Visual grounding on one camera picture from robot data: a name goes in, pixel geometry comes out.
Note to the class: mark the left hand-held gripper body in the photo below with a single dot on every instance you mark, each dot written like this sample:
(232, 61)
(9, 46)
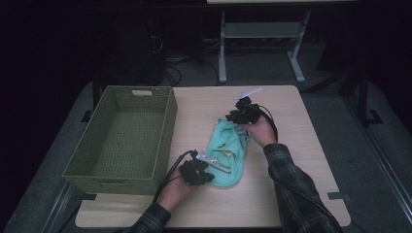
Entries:
(192, 170)

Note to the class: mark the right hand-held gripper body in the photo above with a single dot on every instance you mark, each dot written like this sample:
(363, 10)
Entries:
(248, 111)

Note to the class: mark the teal small garment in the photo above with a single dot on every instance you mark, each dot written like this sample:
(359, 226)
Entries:
(226, 155)

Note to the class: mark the person's right hand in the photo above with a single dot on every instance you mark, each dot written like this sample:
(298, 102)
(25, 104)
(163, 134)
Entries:
(262, 131)

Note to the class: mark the person's left hand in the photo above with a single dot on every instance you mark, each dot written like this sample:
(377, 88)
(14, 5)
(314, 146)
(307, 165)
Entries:
(175, 194)

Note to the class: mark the green woven basket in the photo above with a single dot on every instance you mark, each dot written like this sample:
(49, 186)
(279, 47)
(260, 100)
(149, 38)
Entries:
(126, 142)

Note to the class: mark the black metal stand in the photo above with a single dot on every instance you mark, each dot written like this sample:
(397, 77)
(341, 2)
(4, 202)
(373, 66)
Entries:
(364, 97)

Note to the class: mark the white metal frame desk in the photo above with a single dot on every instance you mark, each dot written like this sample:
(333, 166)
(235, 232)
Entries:
(262, 30)

